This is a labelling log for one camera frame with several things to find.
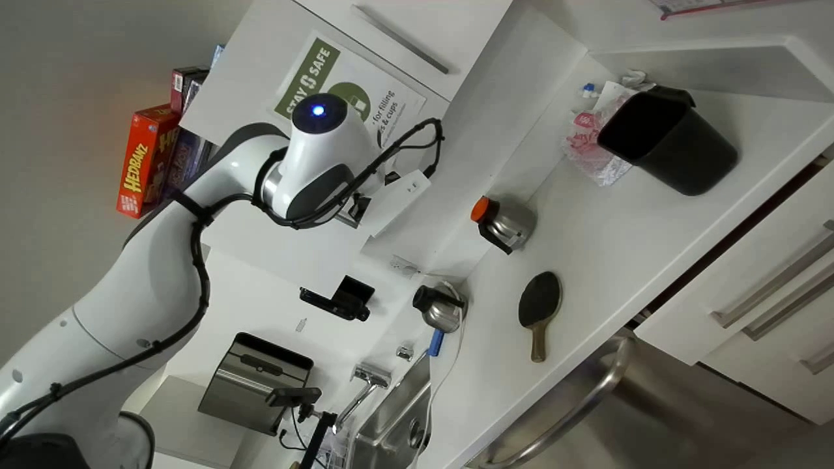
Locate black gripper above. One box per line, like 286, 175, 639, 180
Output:
334, 166, 436, 231

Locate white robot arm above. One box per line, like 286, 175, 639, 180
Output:
0, 94, 415, 469

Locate white overhead cabinet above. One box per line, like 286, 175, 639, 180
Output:
294, 0, 513, 100

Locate white lower drawer fronts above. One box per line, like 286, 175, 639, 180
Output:
635, 165, 834, 425

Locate green safety sign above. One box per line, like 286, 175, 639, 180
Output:
276, 34, 425, 145

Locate blue board game box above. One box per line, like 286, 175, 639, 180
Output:
173, 131, 214, 188

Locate large steel coffee carafe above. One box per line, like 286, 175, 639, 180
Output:
411, 285, 467, 333

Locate dark red game box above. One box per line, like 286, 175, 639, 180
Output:
170, 67, 209, 113

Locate small orange-lid steel carafe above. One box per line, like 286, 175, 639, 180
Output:
470, 195, 536, 255

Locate red board game box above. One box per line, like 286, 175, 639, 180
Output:
117, 105, 180, 218

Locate steel paper towel dispenser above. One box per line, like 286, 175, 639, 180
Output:
197, 333, 312, 436

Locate black ping pong paddle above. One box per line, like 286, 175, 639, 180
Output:
519, 270, 561, 361

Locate chrome faucet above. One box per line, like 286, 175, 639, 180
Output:
345, 358, 433, 469

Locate black trash bin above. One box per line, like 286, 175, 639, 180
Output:
600, 87, 741, 195

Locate black mounted camera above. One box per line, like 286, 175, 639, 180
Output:
299, 275, 375, 320

